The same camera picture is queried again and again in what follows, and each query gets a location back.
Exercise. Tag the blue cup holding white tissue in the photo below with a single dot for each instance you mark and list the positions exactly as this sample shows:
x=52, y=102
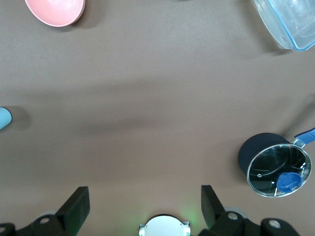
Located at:
x=4, y=118

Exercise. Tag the brown table mat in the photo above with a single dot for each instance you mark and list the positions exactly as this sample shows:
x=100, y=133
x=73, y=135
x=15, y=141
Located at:
x=147, y=123

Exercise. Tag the pink bowl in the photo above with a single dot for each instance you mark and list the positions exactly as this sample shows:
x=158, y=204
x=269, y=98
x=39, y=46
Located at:
x=56, y=11

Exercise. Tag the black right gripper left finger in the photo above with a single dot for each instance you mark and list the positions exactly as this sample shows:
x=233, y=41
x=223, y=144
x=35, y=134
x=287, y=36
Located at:
x=73, y=211

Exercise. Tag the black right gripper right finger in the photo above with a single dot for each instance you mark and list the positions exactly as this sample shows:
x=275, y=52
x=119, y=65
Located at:
x=214, y=216

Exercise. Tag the clear plastic container blue seal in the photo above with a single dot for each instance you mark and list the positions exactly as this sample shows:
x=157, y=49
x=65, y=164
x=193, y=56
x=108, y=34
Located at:
x=290, y=22

